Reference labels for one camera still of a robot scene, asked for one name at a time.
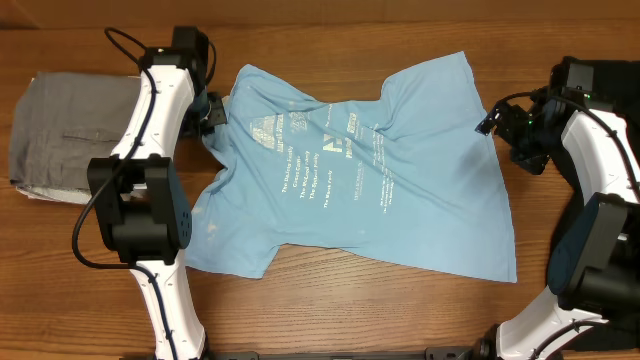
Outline light blue printed t-shirt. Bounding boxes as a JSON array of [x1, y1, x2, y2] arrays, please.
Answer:
[[186, 52, 517, 283]]

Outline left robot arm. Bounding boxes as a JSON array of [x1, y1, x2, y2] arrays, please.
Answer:
[[72, 26, 226, 360]]

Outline black polo shirt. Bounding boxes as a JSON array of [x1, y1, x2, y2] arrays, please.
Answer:
[[547, 58, 640, 352]]

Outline folded grey trousers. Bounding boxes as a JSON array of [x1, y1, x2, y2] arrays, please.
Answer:
[[8, 72, 140, 204]]

